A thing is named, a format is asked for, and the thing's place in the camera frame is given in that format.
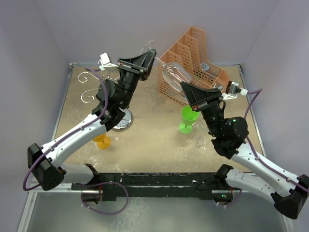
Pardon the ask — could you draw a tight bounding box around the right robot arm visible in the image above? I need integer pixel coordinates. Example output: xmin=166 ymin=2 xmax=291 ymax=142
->
xmin=180 ymin=82 xmax=309 ymax=219

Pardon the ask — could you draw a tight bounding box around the orange plastic goblet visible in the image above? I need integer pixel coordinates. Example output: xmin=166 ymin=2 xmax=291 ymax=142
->
xmin=93 ymin=134 xmax=111 ymax=149

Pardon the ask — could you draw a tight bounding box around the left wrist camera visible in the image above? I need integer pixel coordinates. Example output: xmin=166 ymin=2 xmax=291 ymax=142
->
xmin=99 ymin=53 xmax=119 ymax=73

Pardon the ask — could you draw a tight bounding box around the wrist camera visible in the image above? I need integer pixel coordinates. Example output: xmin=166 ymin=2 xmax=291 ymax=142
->
xmin=99 ymin=53 xmax=119 ymax=73
xmin=222 ymin=81 xmax=248 ymax=100

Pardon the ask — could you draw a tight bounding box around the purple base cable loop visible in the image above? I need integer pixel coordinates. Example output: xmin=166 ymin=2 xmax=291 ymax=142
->
xmin=81 ymin=181 xmax=130 ymax=216

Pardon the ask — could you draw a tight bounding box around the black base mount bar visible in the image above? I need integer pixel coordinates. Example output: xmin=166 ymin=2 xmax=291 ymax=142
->
xmin=72 ymin=173 xmax=233 ymax=203

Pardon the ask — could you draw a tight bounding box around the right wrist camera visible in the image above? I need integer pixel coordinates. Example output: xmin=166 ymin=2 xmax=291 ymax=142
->
xmin=222 ymin=81 xmax=248 ymax=100

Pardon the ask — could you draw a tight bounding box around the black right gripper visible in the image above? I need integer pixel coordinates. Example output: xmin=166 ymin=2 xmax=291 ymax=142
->
xmin=180 ymin=82 xmax=223 ymax=137

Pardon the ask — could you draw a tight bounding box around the silver wire wine glass rack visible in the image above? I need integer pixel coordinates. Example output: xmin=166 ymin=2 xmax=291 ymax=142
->
xmin=77 ymin=65 xmax=134 ymax=132

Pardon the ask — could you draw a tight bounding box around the green plastic goblet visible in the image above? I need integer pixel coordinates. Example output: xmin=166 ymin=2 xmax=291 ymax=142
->
xmin=179 ymin=105 xmax=199 ymax=134

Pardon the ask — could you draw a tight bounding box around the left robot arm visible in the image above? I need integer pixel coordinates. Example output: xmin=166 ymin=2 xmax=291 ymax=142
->
xmin=28 ymin=49 xmax=156 ymax=191

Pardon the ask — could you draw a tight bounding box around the orange plastic file organizer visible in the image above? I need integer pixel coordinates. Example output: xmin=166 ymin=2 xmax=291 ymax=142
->
xmin=158 ymin=26 xmax=230 ymax=107

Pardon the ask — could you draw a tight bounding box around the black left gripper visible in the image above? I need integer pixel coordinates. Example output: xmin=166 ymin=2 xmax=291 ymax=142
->
xmin=115 ymin=49 xmax=155 ymax=108

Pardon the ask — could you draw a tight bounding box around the clear wine glass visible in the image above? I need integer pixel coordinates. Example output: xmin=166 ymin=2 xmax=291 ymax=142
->
xmin=141 ymin=40 xmax=194 ymax=94
xmin=191 ymin=118 xmax=208 ymax=148

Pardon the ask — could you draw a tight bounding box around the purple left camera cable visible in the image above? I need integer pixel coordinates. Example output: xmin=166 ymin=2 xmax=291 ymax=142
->
xmin=22 ymin=67 xmax=109 ymax=191

